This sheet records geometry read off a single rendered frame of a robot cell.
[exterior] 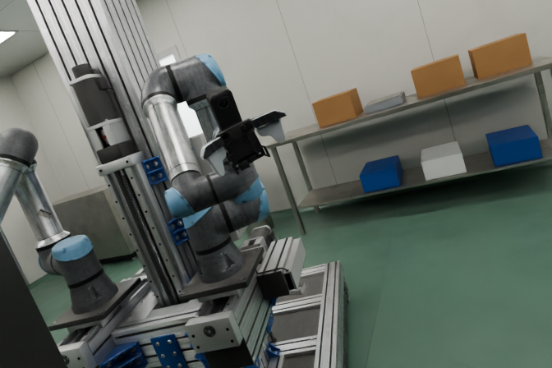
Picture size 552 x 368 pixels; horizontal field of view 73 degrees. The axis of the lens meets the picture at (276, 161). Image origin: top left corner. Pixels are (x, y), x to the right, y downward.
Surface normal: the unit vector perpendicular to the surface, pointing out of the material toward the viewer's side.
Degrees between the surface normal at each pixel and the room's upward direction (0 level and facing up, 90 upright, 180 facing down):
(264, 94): 90
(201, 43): 90
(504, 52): 90
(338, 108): 90
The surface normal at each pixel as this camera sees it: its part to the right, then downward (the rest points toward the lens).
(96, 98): 0.53, -0.04
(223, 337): -0.18, 0.23
